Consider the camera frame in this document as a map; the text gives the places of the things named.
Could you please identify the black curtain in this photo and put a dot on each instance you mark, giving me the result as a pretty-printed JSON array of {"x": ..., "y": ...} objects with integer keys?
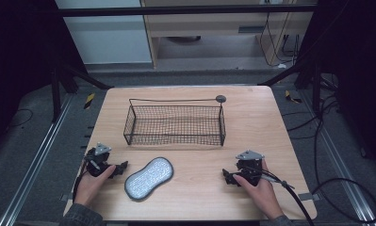
[
  {"x": 16, "y": 62},
  {"x": 358, "y": 62}
]

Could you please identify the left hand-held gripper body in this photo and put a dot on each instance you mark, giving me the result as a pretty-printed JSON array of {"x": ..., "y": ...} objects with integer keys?
[{"x": 97, "y": 163}]

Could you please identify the light wooden desk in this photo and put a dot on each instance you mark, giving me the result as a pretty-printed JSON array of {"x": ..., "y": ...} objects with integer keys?
[{"x": 207, "y": 23}]

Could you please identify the white cabinet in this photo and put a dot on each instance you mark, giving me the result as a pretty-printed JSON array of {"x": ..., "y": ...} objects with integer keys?
[{"x": 104, "y": 37}]

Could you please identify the aluminium floor rail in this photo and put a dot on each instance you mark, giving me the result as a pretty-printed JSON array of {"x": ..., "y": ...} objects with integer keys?
[
  {"x": 342, "y": 172},
  {"x": 35, "y": 163}
]

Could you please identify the person's right hand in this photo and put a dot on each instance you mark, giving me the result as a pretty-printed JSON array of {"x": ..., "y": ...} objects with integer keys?
[{"x": 262, "y": 196}]

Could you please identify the grey oval scrubbing sponge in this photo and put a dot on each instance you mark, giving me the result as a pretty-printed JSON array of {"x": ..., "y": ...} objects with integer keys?
[{"x": 148, "y": 178}]

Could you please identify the yellow black tape strip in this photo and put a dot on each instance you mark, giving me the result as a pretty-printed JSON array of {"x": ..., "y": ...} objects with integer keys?
[
  {"x": 291, "y": 97},
  {"x": 89, "y": 101}
]

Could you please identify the person's left hand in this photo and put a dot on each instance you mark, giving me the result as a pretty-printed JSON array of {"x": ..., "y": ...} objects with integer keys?
[{"x": 89, "y": 188}]

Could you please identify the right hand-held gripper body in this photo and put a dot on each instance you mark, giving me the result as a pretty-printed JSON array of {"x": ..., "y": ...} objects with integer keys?
[{"x": 250, "y": 166}]

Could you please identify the black metal stand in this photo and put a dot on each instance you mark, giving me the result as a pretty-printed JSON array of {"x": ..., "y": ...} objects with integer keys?
[
  {"x": 316, "y": 91},
  {"x": 56, "y": 94}
]

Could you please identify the black horizontal frame bar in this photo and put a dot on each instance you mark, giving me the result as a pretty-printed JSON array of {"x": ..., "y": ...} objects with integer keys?
[{"x": 176, "y": 10}]

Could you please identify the grey table bracket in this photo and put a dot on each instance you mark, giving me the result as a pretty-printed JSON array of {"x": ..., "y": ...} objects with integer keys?
[
  {"x": 308, "y": 196},
  {"x": 66, "y": 197}
]

